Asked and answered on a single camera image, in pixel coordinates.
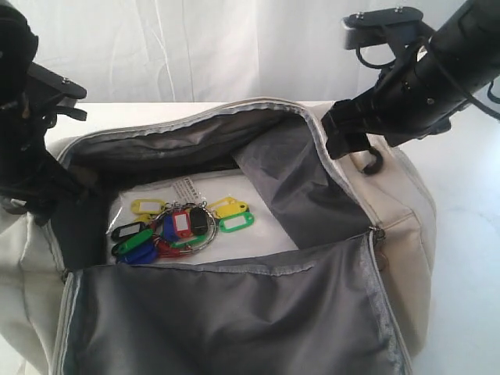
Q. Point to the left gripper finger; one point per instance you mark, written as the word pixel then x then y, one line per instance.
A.
pixel 65 207

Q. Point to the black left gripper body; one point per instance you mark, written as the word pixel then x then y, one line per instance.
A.
pixel 29 172

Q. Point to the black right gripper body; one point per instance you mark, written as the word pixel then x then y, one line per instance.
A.
pixel 429 81

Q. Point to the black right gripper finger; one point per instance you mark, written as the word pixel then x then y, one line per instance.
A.
pixel 340 144
pixel 350 116

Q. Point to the colourful key tag bunch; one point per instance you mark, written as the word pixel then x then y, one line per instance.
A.
pixel 148 230

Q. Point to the beige duffel bag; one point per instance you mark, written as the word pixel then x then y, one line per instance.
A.
pixel 352 298

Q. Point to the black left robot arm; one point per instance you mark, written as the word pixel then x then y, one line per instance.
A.
pixel 122 157

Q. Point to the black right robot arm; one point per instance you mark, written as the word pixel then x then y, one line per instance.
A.
pixel 477 21

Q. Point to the white clear plastic packet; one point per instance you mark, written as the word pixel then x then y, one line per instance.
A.
pixel 265 237

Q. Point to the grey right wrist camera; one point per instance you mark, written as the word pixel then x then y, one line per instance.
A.
pixel 380 27

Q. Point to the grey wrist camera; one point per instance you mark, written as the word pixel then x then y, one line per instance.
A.
pixel 50 94
pixel 380 27

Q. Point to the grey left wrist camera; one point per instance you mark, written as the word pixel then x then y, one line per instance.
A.
pixel 50 94

